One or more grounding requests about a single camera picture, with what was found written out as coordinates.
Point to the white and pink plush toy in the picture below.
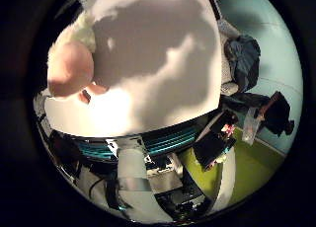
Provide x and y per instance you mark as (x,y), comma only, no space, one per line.
(70,69)

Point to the teal striped rack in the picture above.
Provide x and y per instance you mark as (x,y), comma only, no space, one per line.
(171,141)

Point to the white chair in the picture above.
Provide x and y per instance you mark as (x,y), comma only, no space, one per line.
(227,79)

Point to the blue jacket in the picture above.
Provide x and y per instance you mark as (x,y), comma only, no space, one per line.
(243,56)

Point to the black open case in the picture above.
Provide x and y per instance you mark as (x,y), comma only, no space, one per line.
(210,148)

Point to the clear plastic sheet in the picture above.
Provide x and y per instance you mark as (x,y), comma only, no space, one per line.
(250,128)

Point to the teal glass board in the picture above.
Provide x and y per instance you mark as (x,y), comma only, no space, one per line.
(283,56)

